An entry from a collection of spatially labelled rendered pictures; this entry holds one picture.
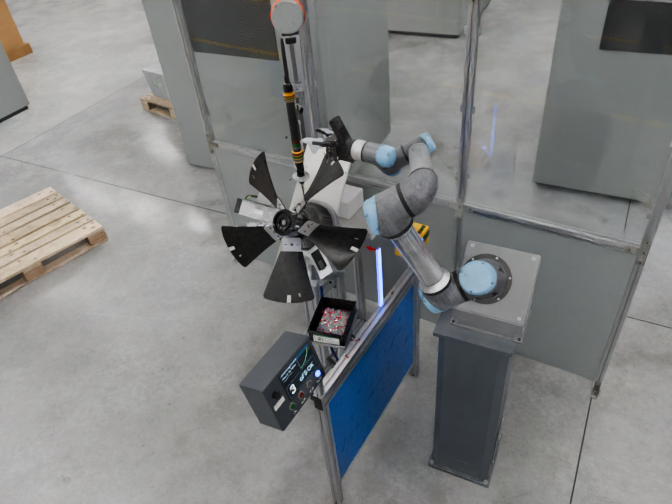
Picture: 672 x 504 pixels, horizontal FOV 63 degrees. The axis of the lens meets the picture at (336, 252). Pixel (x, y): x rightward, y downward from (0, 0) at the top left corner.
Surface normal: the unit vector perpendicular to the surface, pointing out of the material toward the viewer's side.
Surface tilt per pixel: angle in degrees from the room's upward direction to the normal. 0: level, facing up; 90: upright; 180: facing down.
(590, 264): 90
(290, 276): 50
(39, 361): 0
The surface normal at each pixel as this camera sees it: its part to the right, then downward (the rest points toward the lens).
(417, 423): -0.09, -0.77
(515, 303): -0.39, -0.07
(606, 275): -0.52, 0.58
